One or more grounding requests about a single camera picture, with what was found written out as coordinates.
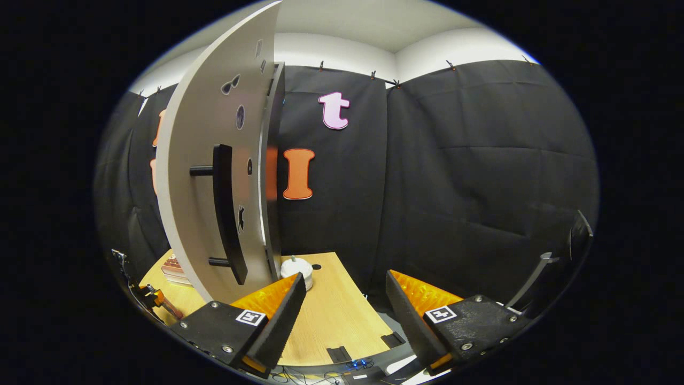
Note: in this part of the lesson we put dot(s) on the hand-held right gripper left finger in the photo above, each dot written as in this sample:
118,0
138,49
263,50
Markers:
286,321

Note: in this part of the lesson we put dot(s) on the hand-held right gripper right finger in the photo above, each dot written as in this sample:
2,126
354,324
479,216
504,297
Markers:
409,321

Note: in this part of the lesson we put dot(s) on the brown patterned coaster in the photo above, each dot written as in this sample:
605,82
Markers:
173,270

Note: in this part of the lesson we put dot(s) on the grey cabinet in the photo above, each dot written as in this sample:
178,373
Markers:
277,160

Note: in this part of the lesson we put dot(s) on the beige cabinet door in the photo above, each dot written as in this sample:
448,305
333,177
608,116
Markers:
197,133

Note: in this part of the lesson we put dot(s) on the black table clamp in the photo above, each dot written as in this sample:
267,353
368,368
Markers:
339,354
393,340

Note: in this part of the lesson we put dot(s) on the white round device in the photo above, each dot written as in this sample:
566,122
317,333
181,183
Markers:
296,270

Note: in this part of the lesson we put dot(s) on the power strip with blue lights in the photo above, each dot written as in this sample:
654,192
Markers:
360,369

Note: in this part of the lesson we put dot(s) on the black monitor on stand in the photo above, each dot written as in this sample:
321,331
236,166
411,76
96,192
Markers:
580,235

